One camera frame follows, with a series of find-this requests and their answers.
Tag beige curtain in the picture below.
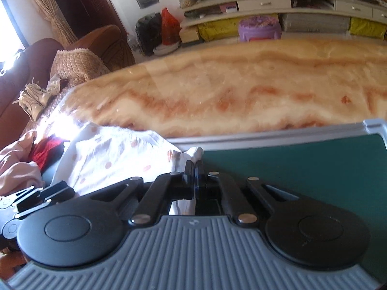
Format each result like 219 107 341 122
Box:
18 0 79 47

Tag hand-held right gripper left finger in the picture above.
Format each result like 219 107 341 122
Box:
91 160 195 226

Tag dark wooden door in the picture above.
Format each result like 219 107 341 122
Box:
53 0 127 41

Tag white polka dot shirt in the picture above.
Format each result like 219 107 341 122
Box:
50 121 206 216

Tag purple plastic stool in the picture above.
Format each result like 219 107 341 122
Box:
237 16 283 42

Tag black bag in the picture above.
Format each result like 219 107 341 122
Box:
134 12 164 56

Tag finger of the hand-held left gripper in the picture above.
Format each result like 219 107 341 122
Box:
15 181 75 220
13 187 43 216

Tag brown leather sofa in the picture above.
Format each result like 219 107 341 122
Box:
0 24 136 148

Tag cream tasselled knit cloth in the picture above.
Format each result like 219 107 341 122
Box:
14 79 61 121

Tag beige sofa cover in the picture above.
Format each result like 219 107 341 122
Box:
30 85 79 133

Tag red garment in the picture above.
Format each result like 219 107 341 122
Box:
29 134 65 170

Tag cardboard box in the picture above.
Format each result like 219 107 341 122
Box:
180 26 200 43

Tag grey storage bag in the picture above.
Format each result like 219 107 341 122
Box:
280 14 351 32

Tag red plastic bag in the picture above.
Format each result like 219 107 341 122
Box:
160 7 182 45

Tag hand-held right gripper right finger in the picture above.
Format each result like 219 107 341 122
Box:
196 161 300 228

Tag pink garment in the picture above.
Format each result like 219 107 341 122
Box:
0 130 46 197

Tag green table mat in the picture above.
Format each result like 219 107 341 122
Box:
168 120 387 278

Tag beige quilted cushion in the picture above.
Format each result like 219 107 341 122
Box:
50 48 111 88

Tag white round stand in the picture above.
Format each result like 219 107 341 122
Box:
153 43 180 55

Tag beige television cabinet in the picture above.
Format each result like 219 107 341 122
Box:
180 0 387 41

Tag yellow storage bag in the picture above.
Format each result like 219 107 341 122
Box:
198 18 242 41
350 17 387 40

